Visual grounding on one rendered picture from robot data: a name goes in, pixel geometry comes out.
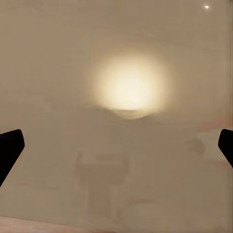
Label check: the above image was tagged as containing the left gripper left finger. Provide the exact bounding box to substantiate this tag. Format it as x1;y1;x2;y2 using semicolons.
0;129;24;186

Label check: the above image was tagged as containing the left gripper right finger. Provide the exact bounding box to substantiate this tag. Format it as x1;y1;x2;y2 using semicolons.
218;129;233;167

